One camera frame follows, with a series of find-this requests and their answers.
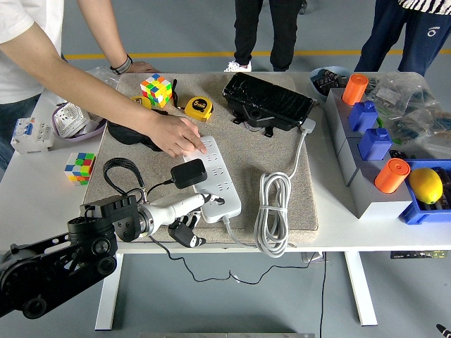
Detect yellow lemon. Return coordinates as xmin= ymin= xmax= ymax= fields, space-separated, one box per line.
xmin=407 ymin=167 xmax=444 ymax=205

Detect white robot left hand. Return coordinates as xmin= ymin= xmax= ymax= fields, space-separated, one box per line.
xmin=149 ymin=192 xmax=226 ymax=249

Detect white power strip cable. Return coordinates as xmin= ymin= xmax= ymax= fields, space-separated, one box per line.
xmin=220 ymin=130 xmax=306 ymax=260

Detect blue block with knob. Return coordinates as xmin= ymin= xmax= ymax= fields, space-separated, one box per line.
xmin=357 ymin=127 xmax=393 ymax=161
xmin=347 ymin=100 xmax=378 ymax=134

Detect grey-brown mat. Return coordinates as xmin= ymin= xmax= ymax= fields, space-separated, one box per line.
xmin=82 ymin=72 xmax=320 ymax=247

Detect black grey wristband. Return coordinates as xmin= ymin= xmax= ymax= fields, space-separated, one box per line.
xmin=109 ymin=53 xmax=133 ymax=75

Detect white table leg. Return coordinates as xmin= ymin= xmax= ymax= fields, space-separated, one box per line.
xmin=94 ymin=251 xmax=124 ymax=331
xmin=343 ymin=251 xmax=378 ymax=327

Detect white circuit breaker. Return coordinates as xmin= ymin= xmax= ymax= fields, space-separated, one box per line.
xmin=9 ymin=118 xmax=54 ymax=154

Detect clear bag of green parts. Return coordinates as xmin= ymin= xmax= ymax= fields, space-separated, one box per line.
xmin=390 ymin=105 xmax=451 ymax=159

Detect white three-pin plug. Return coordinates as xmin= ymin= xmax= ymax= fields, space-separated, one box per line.
xmin=299 ymin=118 xmax=317 ymax=135

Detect person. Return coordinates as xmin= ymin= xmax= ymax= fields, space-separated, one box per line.
xmin=354 ymin=0 xmax=451 ymax=76
xmin=0 ymin=0 xmax=209 ymax=170
xmin=223 ymin=0 xmax=306 ymax=73

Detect light blue bowl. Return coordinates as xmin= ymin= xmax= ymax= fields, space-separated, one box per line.
xmin=309 ymin=66 xmax=353 ymax=99

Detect white shoe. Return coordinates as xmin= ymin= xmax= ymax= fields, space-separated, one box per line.
xmin=223 ymin=60 xmax=253 ymax=73

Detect clear bag with white label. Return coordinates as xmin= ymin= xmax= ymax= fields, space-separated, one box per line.
xmin=366 ymin=72 xmax=441 ymax=117

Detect grey under-table bracket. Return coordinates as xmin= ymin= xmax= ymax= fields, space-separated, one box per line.
xmin=301 ymin=251 xmax=327 ymax=263

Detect dark electronic parts packets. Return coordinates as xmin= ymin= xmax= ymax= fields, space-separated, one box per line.
xmin=313 ymin=69 xmax=348 ymax=89

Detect black power adapter plug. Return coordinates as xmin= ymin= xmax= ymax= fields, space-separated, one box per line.
xmin=170 ymin=158 xmax=209 ymax=190

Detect colourful puzzle cube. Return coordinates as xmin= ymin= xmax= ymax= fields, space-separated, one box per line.
xmin=140 ymin=73 xmax=173 ymax=108
xmin=63 ymin=151 xmax=97 ymax=186

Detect black table control panel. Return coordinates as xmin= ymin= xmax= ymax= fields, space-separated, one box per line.
xmin=390 ymin=249 xmax=444 ymax=260

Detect white power strip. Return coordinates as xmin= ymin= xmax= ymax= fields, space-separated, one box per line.
xmin=183 ymin=135 xmax=242 ymax=224

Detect orange cylinder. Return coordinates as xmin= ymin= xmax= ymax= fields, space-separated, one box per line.
xmin=373 ymin=158 xmax=412 ymax=194
xmin=341 ymin=73 xmax=370 ymax=106

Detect black glossy wrapped device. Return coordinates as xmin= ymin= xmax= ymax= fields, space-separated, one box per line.
xmin=221 ymin=72 xmax=317 ymax=138

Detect person's right hand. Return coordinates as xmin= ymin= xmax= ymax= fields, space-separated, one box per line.
xmin=149 ymin=114 xmax=209 ymax=158

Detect thin black adapter cord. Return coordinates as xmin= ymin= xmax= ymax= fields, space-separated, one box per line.
xmin=146 ymin=178 xmax=314 ymax=285

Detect blue plastic bin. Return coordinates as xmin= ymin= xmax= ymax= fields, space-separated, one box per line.
xmin=397 ymin=158 xmax=451 ymax=225

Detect person's left hand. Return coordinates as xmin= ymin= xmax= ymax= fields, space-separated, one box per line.
xmin=121 ymin=60 xmax=160 ymax=75

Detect black fabric pouch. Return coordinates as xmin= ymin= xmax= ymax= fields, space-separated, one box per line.
xmin=106 ymin=109 xmax=170 ymax=152

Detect grey box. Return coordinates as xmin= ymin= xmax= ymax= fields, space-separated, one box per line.
xmin=323 ymin=87 xmax=380 ymax=156
xmin=336 ymin=135 xmax=414 ymax=220

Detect yellow tape measure 5m print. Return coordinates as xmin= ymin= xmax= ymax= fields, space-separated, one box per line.
xmin=171 ymin=79 xmax=214 ymax=123

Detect black hanging cable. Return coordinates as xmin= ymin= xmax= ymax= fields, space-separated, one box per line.
xmin=319 ymin=251 xmax=328 ymax=338

